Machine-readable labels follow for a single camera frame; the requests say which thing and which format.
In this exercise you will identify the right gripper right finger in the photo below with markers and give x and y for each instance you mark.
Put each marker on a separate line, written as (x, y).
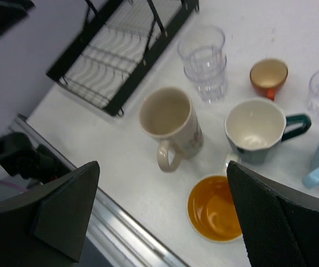
(280, 225)

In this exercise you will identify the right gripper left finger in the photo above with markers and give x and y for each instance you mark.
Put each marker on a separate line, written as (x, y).
(47, 226)

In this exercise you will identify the cream mug with flower print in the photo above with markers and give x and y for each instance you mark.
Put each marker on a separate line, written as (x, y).
(210, 207)

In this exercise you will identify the dark teal ceramic mug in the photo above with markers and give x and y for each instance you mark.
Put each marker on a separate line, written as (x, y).
(256, 126)

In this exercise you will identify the orange ceramic mug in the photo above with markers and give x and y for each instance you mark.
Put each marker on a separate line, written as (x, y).
(268, 76)

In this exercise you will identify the cream mug with dragon print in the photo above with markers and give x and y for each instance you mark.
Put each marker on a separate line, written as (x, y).
(168, 116)

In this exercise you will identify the clear faceted glass front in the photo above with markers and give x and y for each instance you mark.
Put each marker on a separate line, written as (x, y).
(210, 87)

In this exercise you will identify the clear faceted glass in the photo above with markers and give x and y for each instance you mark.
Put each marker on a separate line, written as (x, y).
(210, 87)
(201, 51)

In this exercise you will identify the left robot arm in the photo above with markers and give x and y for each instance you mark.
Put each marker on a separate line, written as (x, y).
(24, 165)

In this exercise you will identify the aluminium mounting rail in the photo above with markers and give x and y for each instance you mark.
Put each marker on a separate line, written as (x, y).
(113, 237)

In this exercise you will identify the black wire dish rack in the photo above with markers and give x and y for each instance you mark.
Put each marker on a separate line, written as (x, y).
(116, 48)

